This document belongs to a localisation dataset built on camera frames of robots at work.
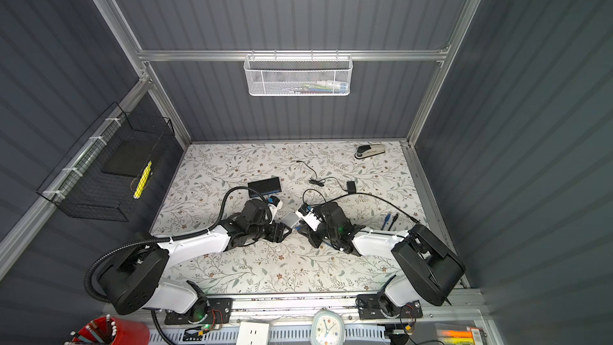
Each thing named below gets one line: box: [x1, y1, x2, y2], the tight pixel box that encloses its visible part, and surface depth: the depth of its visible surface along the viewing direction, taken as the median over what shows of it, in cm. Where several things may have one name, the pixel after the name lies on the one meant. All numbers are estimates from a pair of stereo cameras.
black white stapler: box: [354, 143, 386, 160], surface depth 117 cm
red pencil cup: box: [71, 316, 151, 345], surface depth 61 cm
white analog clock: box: [310, 309, 346, 345], surface depth 69 cm
